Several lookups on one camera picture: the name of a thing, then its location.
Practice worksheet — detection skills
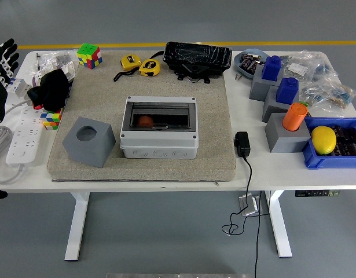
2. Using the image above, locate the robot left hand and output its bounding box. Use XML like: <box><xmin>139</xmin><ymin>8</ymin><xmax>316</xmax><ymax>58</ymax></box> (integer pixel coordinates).
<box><xmin>0</xmin><ymin>38</ymin><xmax>20</xmax><ymax>123</ymax></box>

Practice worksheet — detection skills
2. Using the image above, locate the grey holder block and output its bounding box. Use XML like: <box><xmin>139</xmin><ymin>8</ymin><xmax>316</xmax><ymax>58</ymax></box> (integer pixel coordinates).
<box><xmin>248</xmin><ymin>68</ymin><xmax>284</xmax><ymax>102</ymax></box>
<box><xmin>264</xmin><ymin>112</ymin><xmax>311</xmax><ymax>153</ymax></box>
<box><xmin>261</xmin><ymin>85</ymin><xmax>300</xmax><ymax>124</ymax></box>
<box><xmin>61</xmin><ymin>116</ymin><xmax>116</xmax><ymax>168</ymax></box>

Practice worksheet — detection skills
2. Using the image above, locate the orange cylinder battery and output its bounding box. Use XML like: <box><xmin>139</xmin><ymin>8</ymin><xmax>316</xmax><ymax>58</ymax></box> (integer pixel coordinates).
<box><xmin>281</xmin><ymin>102</ymin><xmax>309</xmax><ymax>131</ymax></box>
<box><xmin>137</xmin><ymin>115</ymin><xmax>155</xmax><ymax>129</ymax></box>

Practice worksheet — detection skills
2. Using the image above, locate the grey electrical box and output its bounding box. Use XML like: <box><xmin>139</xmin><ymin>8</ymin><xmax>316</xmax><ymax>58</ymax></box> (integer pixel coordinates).
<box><xmin>119</xmin><ymin>96</ymin><xmax>199</xmax><ymax>159</ymax></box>

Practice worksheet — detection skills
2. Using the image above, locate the white circuit breaker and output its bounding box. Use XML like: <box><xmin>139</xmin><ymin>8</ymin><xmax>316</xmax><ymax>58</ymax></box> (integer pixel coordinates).
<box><xmin>6</xmin><ymin>77</ymin><xmax>32</xmax><ymax>98</ymax></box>

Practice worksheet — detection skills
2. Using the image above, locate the black cloth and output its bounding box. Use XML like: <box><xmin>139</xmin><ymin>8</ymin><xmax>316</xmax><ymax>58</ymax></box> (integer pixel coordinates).
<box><xmin>27</xmin><ymin>68</ymin><xmax>71</xmax><ymax>112</ymax></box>

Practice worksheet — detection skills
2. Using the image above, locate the clear bag of screws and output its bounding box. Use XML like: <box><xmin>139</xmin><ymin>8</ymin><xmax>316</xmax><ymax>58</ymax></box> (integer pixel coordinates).
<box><xmin>38</xmin><ymin>49</ymin><xmax>80</xmax><ymax>70</ymax></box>

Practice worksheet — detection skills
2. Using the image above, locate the white socket module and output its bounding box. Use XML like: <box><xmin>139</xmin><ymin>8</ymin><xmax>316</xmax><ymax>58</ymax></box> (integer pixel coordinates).
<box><xmin>60</xmin><ymin>61</ymin><xmax>78</xmax><ymax>83</ymax></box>

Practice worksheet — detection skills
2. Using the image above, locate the small Rubik's cube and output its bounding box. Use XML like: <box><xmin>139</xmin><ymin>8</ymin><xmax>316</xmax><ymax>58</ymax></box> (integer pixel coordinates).
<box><xmin>40</xmin><ymin>109</ymin><xmax>63</xmax><ymax>131</ymax></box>

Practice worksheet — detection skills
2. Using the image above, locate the white power strip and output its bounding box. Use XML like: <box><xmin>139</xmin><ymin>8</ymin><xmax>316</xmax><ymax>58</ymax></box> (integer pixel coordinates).
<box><xmin>5</xmin><ymin>107</ymin><xmax>45</xmax><ymax>167</ymax></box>

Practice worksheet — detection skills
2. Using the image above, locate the large Rubik's cube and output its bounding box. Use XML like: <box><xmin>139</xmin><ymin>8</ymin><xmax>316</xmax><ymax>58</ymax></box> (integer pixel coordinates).
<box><xmin>76</xmin><ymin>42</ymin><xmax>103</xmax><ymax>70</ymax></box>

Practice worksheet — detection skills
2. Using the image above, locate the yellow tape measure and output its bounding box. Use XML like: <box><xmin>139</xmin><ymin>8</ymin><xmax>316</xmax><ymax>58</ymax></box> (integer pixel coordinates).
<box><xmin>113</xmin><ymin>54</ymin><xmax>142</xmax><ymax>82</ymax></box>
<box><xmin>138</xmin><ymin>58</ymin><xmax>161</xmax><ymax>78</ymax></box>

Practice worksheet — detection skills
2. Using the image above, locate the white table leg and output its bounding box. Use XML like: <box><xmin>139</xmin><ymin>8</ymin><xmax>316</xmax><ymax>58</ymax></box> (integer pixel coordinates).
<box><xmin>64</xmin><ymin>192</ymin><xmax>91</xmax><ymax>261</ymax></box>
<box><xmin>264</xmin><ymin>190</ymin><xmax>293</xmax><ymax>258</ymax></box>

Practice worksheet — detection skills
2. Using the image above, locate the black wrapped case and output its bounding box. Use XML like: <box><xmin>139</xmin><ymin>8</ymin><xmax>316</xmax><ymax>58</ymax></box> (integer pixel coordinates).
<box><xmin>150</xmin><ymin>41</ymin><xmax>233</xmax><ymax>85</ymax></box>

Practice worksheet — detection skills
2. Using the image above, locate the grey-brown mat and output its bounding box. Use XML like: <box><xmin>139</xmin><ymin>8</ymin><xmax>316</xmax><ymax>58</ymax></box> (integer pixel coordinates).
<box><xmin>46</xmin><ymin>50</ymin><xmax>237</xmax><ymax>183</ymax></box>

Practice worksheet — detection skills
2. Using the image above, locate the blue-grey dish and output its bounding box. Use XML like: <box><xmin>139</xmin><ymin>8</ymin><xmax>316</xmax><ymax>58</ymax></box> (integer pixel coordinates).
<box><xmin>233</xmin><ymin>48</ymin><xmax>270</xmax><ymax>79</ymax></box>

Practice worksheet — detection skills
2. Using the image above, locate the black power adapter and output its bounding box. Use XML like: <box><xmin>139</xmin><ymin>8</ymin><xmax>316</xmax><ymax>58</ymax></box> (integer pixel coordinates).
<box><xmin>233</xmin><ymin>131</ymin><xmax>251</xmax><ymax>158</ymax></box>

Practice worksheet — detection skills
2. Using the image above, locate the blue bottle-shaped block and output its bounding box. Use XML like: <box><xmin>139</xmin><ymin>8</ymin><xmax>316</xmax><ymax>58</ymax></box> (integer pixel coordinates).
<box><xmin>275</xmin><ymin>76</ymin><xmax>300</xmax><ymax>105</ymax></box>
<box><xmin>261</xmin><ymin>54</ymin><xmax>284</xmax><ymax>82</ymax></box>

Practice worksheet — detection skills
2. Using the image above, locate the clear bag of components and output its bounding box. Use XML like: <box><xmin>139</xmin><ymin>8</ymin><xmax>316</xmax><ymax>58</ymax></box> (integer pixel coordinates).
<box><xmin>299</xmin><ymin>81</ymin><xmax>332</xmax><ymax>109</ymax></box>
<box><xmin>281</xmin><ymin>52</ymin><xmax>320</xmax><ymax>85</ymax></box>
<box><xmin>325</xmin><ymin>82</ymin><xmax>356</xmax><ymax>111</ymax></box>
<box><xmin>310</xmin><ymin>50</ymin><xmax>340</xmax><ymax>87</ymax></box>

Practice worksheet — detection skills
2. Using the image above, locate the yellow lemon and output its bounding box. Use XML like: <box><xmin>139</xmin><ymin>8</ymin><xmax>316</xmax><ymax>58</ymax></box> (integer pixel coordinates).
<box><xmin>310</xmin><ymin>125</ymin><xmax>337</xmax><ymax>155</ymax></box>

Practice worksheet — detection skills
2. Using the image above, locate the black table control panel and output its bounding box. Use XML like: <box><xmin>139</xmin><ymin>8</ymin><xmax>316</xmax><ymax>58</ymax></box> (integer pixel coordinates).
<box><xmin>295</xmin><ymin>189</ymin><xmax>342</xmax><ymax>197</ymax></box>

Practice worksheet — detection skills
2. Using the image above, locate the blue plastic bin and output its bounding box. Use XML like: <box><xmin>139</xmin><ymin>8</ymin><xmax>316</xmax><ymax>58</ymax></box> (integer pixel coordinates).
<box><xmin>301</xmin><ymin>116</ymin><xmax>356</xmax><ymax>170</ymax></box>

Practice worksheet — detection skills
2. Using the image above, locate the black adapter cord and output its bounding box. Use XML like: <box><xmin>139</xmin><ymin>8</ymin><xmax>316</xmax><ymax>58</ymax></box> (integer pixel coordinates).
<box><xmin>221</xmin><ymin>155</ymin><xmax>271</xmax><ymax>278</ymax></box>

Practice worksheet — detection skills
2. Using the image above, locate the silver metal bracket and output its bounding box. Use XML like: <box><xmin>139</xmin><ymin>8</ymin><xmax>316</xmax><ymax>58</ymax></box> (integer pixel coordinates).
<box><xmin>237</xmin><ymin>194</ymin><xmax>261</xmax><ymax>217</ymax></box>

